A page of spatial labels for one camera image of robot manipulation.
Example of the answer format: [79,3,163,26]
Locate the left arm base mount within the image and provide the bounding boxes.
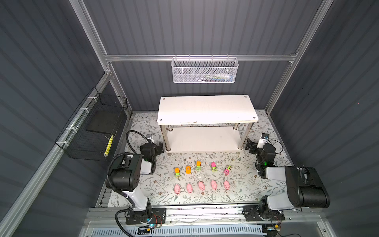
[125,208,167,225]

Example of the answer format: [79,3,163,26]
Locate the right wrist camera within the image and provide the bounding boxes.
[257,133,269,148]

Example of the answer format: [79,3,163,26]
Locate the black wire basket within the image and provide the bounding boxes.
[55,89,128,162]

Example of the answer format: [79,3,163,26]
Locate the markers in white basket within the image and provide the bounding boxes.
[197,74,235,83]

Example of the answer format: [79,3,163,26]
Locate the pink cab green ladder truck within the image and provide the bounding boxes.
[224,165,232,175]

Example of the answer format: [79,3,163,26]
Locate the orange mixer green truck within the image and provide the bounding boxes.
[174,168,181,177]
[196,161,201,171]

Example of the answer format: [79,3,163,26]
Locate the floral patterned mat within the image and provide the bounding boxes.
[107,109,293,207]

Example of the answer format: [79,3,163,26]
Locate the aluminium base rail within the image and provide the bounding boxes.
[83,203,324,227]

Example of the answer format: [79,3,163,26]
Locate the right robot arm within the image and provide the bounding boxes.
[242,138,331,221]

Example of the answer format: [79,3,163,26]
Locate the pink mixer green truck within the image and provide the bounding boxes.
[211,162,217,172]

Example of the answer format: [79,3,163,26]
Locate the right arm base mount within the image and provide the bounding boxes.
[242,205,285,222]

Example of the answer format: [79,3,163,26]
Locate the white wire mesh basket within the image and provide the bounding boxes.
[171,57,239,84]

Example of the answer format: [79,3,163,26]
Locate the white two-tier shelf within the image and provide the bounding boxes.
[157,95,259,153]

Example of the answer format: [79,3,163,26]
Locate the pink pig toy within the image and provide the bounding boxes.
[224,180,230,190]
[211,180,218,190]
[198,181,205,191]
[186,183,193,193]
[174,184,181,194]

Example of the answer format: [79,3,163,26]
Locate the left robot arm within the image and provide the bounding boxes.
[106,130,164,213]

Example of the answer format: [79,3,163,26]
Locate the yellow marker in black basket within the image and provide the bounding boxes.
[104,135,114,157]

